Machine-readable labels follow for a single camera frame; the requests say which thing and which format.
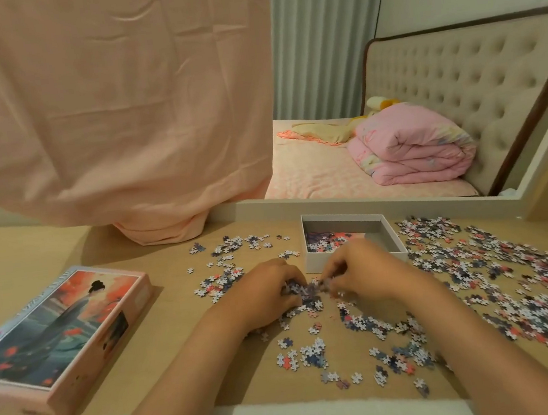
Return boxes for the pink illustrated puzzle box lid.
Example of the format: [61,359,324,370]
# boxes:
[0,257,167,415]

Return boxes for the person's left forearm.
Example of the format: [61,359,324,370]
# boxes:
[72,304,260,415]

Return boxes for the pink bed sheet mattress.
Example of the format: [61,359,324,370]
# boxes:
[256,96,480,222]

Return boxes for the cream yellow blanket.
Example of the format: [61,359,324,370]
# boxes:
[289,113,369,152]

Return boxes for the person's left hand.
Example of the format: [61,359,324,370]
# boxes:
[210,254,314,340]

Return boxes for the small heap of jigsaw pieces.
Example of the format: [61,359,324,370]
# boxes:
[305,225,368,257]

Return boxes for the folded pink quilt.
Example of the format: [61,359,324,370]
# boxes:
[343,94,480,192]

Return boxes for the pink hanging cloth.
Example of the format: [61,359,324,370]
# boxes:
[0,0,303,264]

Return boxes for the grey pleated curtain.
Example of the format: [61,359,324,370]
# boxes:
[259,0,408,128]

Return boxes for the person's right forearm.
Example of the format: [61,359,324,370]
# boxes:
[393,256,548,415]

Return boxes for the beige tufted headboard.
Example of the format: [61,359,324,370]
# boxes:
[349,5,548,211]

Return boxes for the white cardboard box tray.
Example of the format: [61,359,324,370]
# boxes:
[299,202,409,275]

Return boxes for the person's right hand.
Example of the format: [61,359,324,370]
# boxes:
[316,233,418,312]

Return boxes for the joined puzzle pieces cluster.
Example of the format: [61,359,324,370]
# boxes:
[283,273,337,309]

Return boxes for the yellow plush toy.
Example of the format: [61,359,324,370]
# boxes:
[363,93,403,116]

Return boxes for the scattered loose jigsaw pieces spread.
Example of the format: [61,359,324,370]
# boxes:
[186,196,548,415]

